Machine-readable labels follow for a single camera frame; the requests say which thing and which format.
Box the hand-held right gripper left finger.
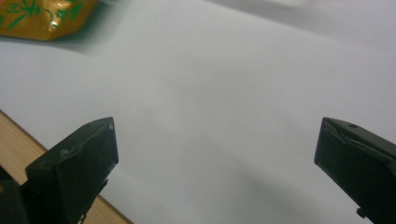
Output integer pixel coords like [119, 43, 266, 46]
[20, 117, 120, 224]

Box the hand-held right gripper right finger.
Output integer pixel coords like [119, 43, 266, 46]
[314, 117, 396, 224]

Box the orange packet with green print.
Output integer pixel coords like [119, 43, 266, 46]
[0, 0, 98, 42]

